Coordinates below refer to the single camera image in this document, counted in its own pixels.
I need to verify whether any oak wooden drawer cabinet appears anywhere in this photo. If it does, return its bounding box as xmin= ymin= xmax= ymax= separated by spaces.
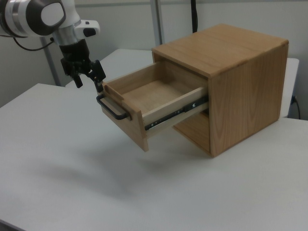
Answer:
xmin=151 ymin=23 xmax=289 ymax=158

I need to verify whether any grey metal frame post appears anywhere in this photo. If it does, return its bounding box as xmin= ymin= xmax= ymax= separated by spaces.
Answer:
xmin=39 ymin=36 xmax=61 ymax=87
xmin=150 ymin=0 xmax=165 ymax=46

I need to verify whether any black power cable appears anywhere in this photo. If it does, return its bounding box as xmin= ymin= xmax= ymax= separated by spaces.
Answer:
xmin=291 ymin=95 xmax=302 ymax=119

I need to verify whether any black metal drawer handle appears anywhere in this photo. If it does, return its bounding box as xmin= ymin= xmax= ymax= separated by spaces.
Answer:
xmin=96 ymin=94 xmax=128 ymax=120

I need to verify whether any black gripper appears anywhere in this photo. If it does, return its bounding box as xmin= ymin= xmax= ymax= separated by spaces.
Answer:
xmin=59 ymin=39 xmax=107 ymax=94

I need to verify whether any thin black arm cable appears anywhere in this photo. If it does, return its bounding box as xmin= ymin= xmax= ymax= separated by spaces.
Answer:
xmin=0 ymin=35 xmax=55 ymax=51

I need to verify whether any black metal drawer slide rail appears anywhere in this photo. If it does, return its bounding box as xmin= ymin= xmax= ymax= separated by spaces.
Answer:
xmin=143 ymin=97 xmax=209 ymax=131

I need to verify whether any black vertical hose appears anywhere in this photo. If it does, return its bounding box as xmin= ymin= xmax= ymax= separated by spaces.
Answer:
xmin=190 ymin=0 xmax=201 ymax=33

